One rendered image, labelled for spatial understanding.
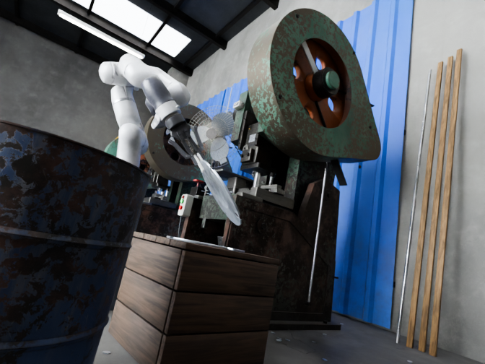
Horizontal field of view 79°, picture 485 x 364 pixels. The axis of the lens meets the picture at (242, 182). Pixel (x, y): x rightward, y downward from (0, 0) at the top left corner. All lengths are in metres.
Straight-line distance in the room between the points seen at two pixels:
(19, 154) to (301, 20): 1.52
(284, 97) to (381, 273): 1.58
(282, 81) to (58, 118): 7.24
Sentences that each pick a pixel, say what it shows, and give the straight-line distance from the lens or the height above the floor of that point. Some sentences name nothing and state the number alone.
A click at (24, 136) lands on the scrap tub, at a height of 0.46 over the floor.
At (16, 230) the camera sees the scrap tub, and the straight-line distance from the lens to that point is 0.56.
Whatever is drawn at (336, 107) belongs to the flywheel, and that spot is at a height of 1.31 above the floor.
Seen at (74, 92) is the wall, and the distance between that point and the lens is 8.59.
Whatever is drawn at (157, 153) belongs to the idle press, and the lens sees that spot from 3.02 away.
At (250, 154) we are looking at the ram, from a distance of 1.84.
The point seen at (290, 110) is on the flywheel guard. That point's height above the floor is 1.07.
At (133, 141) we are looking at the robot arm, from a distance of 1.47.
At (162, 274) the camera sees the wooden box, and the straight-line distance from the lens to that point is 0.93.
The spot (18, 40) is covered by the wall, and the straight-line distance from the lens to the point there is 8.90.
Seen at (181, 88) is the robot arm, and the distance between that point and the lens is 1.29.
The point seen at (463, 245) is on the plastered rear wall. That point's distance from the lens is 2.39.
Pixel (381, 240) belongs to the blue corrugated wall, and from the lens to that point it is 2.57.
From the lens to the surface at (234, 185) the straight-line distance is 1.75.
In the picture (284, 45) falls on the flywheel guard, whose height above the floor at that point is 1.37.
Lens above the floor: 0.36
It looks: 13 degrees up
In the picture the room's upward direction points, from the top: 11 degrees clockwise
